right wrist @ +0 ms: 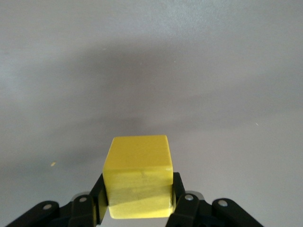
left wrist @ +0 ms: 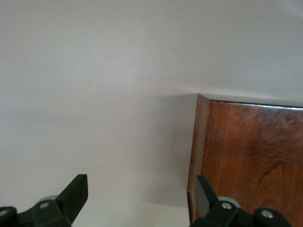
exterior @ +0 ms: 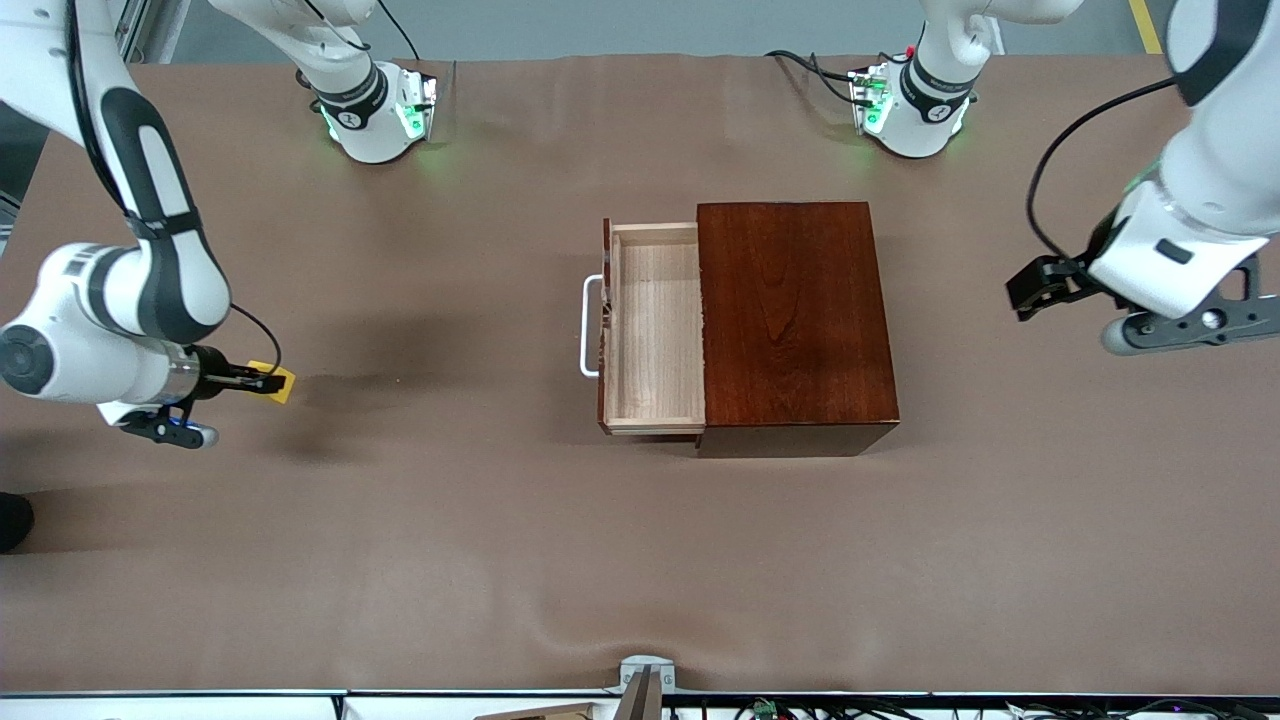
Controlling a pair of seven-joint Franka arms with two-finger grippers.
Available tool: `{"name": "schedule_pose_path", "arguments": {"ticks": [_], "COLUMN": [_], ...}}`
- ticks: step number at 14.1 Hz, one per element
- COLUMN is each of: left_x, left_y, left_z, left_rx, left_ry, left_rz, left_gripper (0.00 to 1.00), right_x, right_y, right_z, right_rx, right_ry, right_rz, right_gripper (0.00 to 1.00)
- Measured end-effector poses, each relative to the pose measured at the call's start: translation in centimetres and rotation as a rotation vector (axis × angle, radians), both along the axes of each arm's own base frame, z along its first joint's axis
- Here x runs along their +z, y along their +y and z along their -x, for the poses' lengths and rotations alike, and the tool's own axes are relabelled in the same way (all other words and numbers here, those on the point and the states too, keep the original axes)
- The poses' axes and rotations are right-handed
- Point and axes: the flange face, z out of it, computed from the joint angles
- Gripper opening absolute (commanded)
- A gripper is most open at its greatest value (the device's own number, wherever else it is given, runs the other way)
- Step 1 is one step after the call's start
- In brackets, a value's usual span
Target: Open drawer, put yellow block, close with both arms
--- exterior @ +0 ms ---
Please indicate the yellow block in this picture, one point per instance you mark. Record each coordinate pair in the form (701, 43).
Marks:
(284, 385)

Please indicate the grey metal table clamp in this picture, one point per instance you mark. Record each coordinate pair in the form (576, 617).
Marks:
(640, 668)

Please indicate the aluminium frame profiles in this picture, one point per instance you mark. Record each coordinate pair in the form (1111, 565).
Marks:
(132, 25)

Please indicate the black round object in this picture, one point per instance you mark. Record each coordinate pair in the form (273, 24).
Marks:
(12, 522)

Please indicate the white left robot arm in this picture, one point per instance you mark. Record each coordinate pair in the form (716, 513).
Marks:
(1210, 170)

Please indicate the small green connector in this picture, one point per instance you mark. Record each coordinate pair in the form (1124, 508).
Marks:
(765, 709)

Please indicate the dark brown wooden cabinet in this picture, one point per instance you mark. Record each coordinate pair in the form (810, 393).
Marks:
(800, 320)

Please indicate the yellow floor tape strip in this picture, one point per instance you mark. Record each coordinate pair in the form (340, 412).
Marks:
(1146, 25)

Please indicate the brown table cover sheet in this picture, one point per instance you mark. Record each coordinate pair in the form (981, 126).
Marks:
(500, 550)

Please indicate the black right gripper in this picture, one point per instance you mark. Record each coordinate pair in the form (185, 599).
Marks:
(212, 376)

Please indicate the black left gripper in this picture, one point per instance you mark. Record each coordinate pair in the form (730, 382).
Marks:
(1068, 279)

